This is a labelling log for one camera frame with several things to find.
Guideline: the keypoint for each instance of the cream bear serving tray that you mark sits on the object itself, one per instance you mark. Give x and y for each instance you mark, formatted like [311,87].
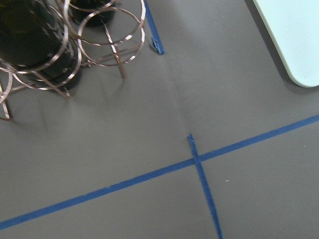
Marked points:
[293,26]

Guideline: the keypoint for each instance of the dark wine bottle lower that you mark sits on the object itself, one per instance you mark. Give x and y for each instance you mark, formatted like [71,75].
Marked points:
[80,9]

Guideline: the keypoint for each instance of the dark wine bottle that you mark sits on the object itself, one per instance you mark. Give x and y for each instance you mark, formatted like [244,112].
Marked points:
[80,9]
[30,35]

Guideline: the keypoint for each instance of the dark wine bottle upper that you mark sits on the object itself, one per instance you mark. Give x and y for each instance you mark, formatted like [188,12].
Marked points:
[30,35]

